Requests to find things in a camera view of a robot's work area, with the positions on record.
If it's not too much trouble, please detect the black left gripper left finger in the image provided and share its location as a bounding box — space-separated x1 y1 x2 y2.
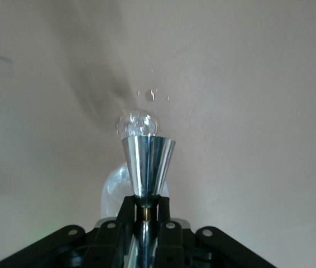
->
85 195 136 268

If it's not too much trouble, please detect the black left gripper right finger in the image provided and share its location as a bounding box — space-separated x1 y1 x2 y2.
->
155 196 186 268

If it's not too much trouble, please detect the steel double jigger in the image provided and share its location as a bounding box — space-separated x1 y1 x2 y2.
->
121 136 176 268

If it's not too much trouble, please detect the clear wine glass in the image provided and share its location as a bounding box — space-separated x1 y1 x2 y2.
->
100 108 170 220

